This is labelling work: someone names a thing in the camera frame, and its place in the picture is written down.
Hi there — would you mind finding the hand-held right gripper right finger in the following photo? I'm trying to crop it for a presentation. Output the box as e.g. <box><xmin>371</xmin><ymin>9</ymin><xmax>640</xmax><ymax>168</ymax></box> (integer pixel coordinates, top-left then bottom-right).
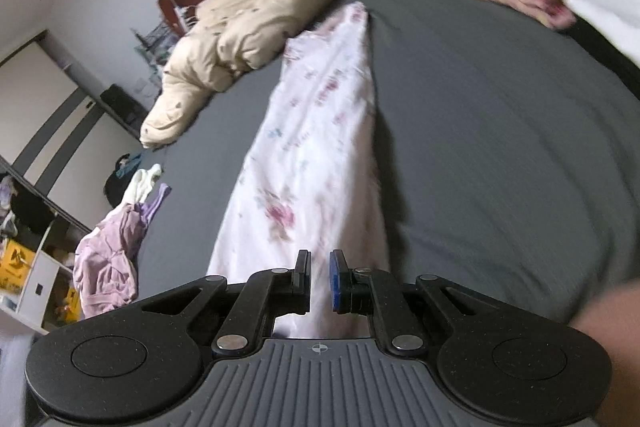
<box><xmin>328</xmin><ymin>249</ymin><xmax>501</xmax><ymax>353</ymax></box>

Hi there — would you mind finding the dark clothes pile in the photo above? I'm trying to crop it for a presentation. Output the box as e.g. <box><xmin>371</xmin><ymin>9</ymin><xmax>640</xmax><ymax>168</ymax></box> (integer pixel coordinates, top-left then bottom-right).
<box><xmin>102</xmin><ymin>153</ymin><xmax>147</xmax><ymax>208</ymax></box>

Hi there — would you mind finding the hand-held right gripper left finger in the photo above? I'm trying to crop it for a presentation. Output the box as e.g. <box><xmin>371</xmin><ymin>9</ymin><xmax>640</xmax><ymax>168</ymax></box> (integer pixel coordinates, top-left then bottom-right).
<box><xmin>141</xmin><ymin>249</ymin><xmax>313</xmax><ymax>356</ymax></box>

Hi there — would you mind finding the bed with grey sheet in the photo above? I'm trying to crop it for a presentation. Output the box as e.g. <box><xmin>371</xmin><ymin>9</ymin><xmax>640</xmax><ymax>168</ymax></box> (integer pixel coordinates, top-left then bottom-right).
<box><xmin>132</xmin><ymin>0</ymin><xmax>640</xmax><ymax>340</ymax></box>

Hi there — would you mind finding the mauve pink garment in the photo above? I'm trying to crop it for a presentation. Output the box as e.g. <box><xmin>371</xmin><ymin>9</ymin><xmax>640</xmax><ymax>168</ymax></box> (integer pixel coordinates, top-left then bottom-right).
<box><xmin>72</xmin><ymin>204</ymin><xmax>151</xmax><ymax>321</ymax></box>

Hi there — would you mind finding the pink floral pajamas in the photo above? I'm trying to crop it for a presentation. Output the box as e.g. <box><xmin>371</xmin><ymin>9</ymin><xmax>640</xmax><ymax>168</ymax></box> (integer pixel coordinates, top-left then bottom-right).
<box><xmin>206</xmin><ymin>2</ymin><xmax>393</xmax><ymax>340</ymax></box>

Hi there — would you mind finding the white cubby shelf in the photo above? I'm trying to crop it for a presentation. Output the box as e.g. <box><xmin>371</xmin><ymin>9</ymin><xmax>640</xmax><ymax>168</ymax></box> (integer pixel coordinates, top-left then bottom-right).
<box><xmin>0</xmin><ymin>207</ymin><xmax>83</xmax><ymax>334</ymax></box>

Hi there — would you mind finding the cream white cloth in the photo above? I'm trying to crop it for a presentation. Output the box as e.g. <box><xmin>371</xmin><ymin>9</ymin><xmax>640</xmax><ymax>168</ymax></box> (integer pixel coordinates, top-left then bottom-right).
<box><xmin>120</xmin><ymin>163</ymin><xmax>164</xmax><ymax>208</ymax></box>

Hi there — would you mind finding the person's leg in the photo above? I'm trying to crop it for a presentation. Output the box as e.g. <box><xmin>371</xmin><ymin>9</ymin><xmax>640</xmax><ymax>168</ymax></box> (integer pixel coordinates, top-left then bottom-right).
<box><xmin>569</xmin><ymin>282</ymin><xmax>640</xmax><ymax>427</ymax></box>

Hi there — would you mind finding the white grey wardrobe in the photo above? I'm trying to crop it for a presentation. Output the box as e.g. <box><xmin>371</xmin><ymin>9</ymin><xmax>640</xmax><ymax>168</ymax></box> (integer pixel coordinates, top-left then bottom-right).
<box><xmin>0</xmin><ymin>29</ymin><xmax>148</xmax><ymax>228</ymax></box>

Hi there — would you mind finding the purple cloth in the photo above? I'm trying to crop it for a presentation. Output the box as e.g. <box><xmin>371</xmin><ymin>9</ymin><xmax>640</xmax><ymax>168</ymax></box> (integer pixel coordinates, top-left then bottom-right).
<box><xmin>135</xmin><ymin>183</ymin><xmax>172</xmax><ymax>229</ymax></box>

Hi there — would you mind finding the small folded white towel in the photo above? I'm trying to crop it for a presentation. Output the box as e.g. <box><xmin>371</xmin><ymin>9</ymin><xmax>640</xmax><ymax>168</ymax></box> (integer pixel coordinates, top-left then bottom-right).
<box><xmin>565</xmin><ymin>0</ymin><xmax>640</xmax><ymax>68</ymax></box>

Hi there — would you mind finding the beige patterned duvet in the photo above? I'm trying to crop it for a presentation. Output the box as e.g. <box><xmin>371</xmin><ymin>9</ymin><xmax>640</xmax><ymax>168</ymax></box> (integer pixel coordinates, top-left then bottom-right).
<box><xmin>140</xmin><ymin>0</ymin><xmax>353</xmax><ymax>150</ymax></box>

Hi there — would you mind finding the black wire rack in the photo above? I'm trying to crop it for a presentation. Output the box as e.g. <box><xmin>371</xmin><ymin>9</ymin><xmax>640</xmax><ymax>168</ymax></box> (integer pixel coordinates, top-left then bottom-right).
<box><xmin>131</xmin><ymin>19</ymin><xmax>177</xmax><ymax>74</ymax></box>

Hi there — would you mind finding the yellow cardboard box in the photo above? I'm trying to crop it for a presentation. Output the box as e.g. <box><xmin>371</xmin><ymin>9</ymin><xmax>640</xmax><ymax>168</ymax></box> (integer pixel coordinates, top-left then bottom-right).
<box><xmin>0</xmin><ymin>239</ymin><xmax>40</xmax><ymax>294</ymax></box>

